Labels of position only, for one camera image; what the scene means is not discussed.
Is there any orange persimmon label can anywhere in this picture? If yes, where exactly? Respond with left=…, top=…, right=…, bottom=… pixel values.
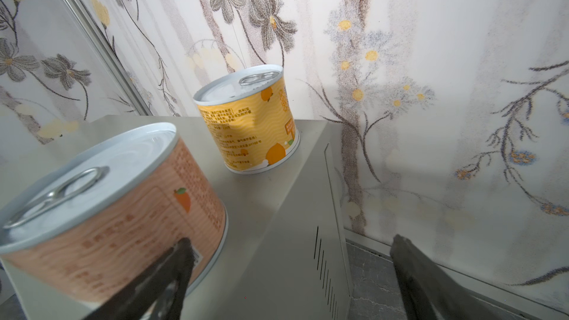
left=1, top=122, right=228, bottom=308

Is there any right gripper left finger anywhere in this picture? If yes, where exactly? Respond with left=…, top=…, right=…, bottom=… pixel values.
left=85, top=238, right=195, bottom=319

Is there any yellow label can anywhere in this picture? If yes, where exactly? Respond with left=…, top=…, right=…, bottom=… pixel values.
left=194, top=65, right=300, bottom=175

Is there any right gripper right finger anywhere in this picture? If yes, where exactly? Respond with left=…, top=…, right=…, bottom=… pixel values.
left=390, top=234, right=499, bottom=319

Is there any grey metal cabinet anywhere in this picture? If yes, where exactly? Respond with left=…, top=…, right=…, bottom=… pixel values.
left=1, top=116, right=353, bottom=319

